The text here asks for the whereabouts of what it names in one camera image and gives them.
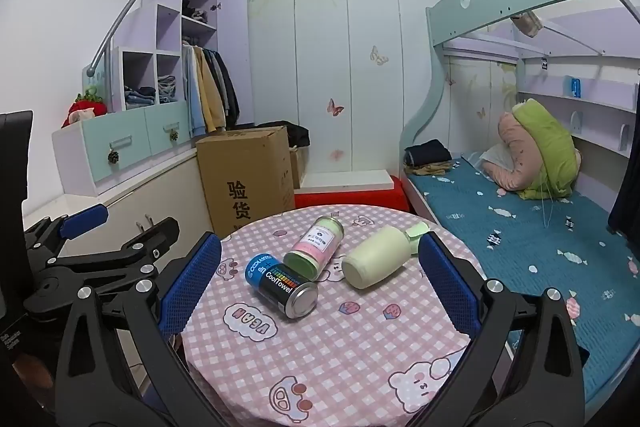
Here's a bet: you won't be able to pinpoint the blue patterned bed sheet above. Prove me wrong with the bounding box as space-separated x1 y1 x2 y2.
405 152 640 414

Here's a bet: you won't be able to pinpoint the black and blue can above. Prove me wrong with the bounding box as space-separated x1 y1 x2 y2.
244 253 319 320

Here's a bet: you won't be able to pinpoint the white board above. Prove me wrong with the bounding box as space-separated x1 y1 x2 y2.
300 169 394 194

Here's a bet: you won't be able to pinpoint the teal drawer cabinet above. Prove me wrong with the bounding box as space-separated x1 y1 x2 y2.
52 100 199 198

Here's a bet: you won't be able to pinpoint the light blue shirt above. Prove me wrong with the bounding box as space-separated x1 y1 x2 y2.
182 46 206 139

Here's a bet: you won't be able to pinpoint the green quilt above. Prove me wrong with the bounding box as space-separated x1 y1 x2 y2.
510 99 582 201

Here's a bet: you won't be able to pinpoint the beige hanging bag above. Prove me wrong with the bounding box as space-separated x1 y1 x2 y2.
510 11 544 38

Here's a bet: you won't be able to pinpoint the folded tan clothes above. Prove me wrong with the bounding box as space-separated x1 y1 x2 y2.
405 161 464 176

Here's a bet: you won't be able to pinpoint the white wardrobe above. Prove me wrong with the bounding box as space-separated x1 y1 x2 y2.
247 0 451 178

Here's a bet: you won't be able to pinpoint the purple stair cabinet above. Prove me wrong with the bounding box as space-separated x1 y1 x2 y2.
82 0 249 134

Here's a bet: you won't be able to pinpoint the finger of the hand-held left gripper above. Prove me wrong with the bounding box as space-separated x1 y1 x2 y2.
25 217 181 322
22 203 109 269

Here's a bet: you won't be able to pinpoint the dark jacket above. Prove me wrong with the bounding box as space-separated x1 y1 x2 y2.
210 49 241 128

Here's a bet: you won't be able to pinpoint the white pillow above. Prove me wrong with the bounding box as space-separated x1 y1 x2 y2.
479 144 516 174

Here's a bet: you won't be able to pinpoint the white low cabinet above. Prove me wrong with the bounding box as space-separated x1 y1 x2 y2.
22 147 214 260

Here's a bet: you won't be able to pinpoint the small cardboard box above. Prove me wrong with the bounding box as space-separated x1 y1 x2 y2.
289 147 307 190

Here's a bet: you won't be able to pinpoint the pink and green jar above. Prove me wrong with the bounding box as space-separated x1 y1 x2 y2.
283 216 345 282

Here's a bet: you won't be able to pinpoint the pink checkered tablecloth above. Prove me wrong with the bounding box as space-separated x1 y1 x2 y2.
181 204 507 427

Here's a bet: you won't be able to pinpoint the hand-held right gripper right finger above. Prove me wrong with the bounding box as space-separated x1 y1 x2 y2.
404 232 587 427

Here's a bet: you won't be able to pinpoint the pale green bottle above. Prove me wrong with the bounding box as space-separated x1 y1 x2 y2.
342 222 432 291

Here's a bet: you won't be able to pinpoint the pink blanket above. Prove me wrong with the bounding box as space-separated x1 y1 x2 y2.
497 112 533 194

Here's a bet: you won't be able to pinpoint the black bag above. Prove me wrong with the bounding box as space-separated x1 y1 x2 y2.
255 123 311 148

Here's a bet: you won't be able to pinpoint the grey folded clothes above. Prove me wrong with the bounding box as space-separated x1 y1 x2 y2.
181 0 211 24

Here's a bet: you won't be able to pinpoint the folded jeans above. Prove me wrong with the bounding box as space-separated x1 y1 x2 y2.
157 76 177 104
124 86 157 110

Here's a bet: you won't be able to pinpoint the large cardboard box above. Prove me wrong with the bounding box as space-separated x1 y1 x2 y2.
196 125 296 239

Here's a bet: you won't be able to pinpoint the yellow jacket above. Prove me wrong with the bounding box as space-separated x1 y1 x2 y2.
193 47 229 134

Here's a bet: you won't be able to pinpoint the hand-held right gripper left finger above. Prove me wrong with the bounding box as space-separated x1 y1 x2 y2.
54 231 223 427

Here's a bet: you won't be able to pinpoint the folded dark clothes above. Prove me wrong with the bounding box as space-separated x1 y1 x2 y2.
404 139 454 168

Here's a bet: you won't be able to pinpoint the red stool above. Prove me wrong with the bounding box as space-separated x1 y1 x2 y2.
294 176 412 214

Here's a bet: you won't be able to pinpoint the strawberry plush toy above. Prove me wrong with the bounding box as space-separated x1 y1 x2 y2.
61 88 109 129

